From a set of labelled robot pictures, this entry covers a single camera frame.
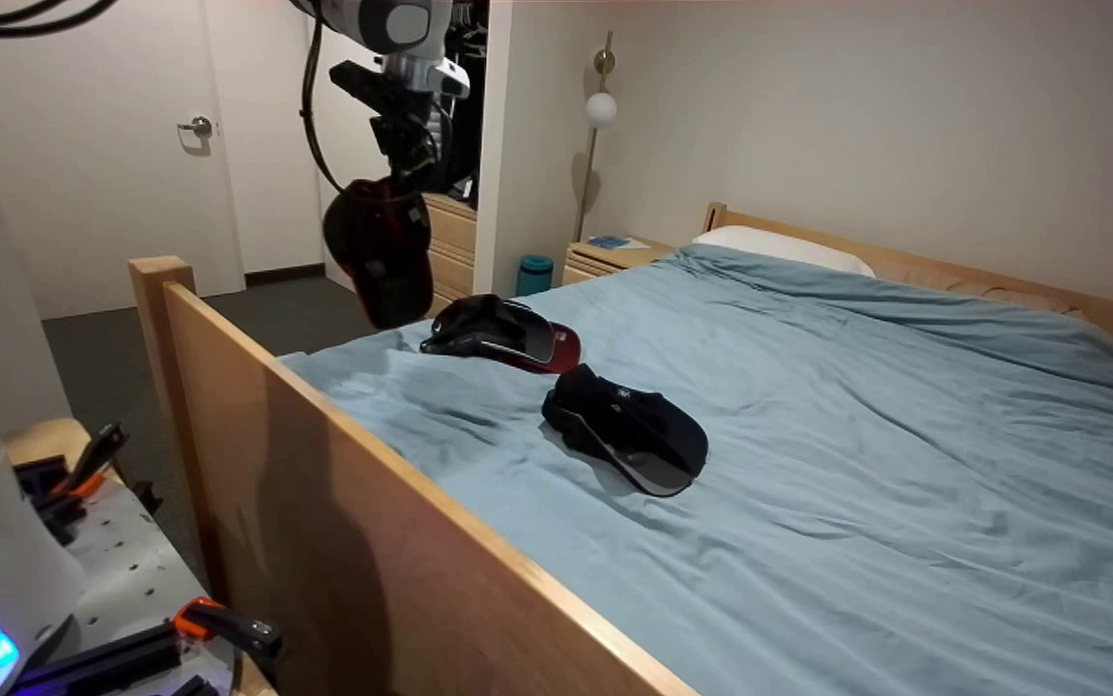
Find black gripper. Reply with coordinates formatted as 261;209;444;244
368;89;452;203

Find hanging clothes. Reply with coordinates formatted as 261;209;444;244
434;0;489;209

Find wooden dresser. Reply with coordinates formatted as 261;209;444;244
424;189;482;316

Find teal bin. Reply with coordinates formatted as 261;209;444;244
514;247;561;298

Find wooden nightstand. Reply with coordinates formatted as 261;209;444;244
561;227;679;290

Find white door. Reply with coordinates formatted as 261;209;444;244
0;0;221;323

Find black shoe near edge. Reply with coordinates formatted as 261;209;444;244
536;359;713;502

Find wooden bed footboard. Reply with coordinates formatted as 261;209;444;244
125;253;699;696

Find white pillow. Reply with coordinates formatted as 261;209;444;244
686;222;881;283

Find black orange clamp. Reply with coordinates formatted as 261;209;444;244
167;591;290;690
33;417;130;548

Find wooden block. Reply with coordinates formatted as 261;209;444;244
0;415;95;472

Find light blue bed sheet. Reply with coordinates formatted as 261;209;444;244
274;239;1113;696

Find black bar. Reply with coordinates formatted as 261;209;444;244
10;623;190;696

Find wooden bed headboard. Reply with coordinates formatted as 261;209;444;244
699;198;1113;375

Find wall lamp with round bulb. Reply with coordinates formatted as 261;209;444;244
573;29;621;247

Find silver door handle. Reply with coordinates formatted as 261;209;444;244
175;109;221;159

